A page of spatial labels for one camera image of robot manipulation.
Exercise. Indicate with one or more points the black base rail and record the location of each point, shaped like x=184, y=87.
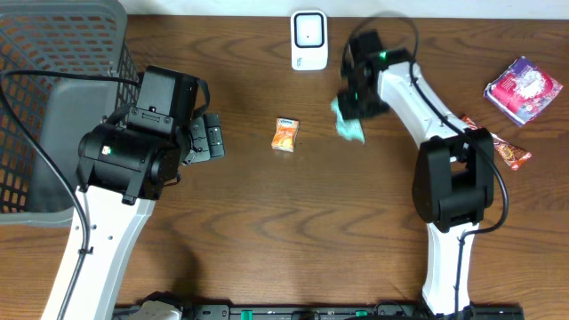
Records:
x=389, y=310

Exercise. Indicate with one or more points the orange tissue pack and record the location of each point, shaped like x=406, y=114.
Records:
x=285, y=135

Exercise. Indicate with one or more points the purple red snack bag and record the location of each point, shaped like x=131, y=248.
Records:
x=522, y=91

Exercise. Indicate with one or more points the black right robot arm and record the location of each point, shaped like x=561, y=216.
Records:
x=454, y=171

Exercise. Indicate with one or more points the white barcode scanner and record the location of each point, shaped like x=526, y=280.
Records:
x=309, y=40

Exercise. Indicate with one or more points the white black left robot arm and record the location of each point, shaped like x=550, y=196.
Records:
x=123, y=166

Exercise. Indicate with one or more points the orange brown candy wrapper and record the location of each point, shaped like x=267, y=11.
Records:
x=511, y=154

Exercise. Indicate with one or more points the grey plastic mesh basket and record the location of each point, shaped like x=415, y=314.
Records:
x=82, y=71

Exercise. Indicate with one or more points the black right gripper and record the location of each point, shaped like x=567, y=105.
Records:
x=356, y=107

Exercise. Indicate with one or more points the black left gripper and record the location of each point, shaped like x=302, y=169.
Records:
x=213, y=134

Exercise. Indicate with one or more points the green flushable wipes pack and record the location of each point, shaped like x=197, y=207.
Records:
x=347, y=129

